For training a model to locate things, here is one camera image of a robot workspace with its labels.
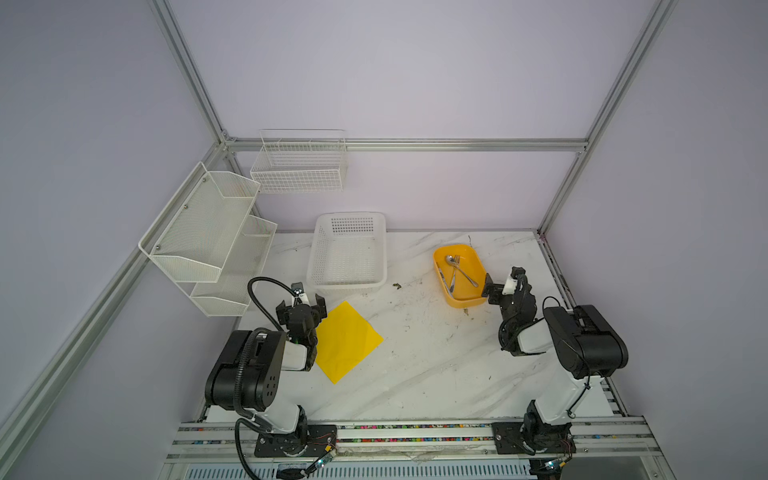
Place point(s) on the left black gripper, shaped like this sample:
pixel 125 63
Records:
pixel 301 309

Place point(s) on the metal knife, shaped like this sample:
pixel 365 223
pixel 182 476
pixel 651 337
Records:
pixel 443 279

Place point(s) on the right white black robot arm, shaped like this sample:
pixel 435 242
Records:
pixel 586 346

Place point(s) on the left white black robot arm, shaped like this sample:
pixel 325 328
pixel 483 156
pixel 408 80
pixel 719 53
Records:
pixel 246 376

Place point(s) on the yellow plastic tub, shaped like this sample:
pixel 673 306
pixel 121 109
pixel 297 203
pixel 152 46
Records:
pixel 464 296

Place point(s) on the white plastic perforated basket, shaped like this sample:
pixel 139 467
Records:
pixel 348 254

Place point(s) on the lower white mesh shelf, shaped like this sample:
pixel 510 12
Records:
pixel 228 296

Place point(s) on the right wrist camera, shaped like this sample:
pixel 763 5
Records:
pixel 510 286

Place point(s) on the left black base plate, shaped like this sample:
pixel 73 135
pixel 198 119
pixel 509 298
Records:
pixel 294 444

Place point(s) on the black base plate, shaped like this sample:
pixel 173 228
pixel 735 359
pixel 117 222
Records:
pixel 518 438
pixel 294 444

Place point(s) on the white wire wall basket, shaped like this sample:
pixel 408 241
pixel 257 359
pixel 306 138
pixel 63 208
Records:
pixel 301 161

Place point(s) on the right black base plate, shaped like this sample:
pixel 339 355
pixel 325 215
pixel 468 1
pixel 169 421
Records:
pixel 518 438

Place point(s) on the aluminium front rail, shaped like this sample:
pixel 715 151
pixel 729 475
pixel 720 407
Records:
pixel 427 440

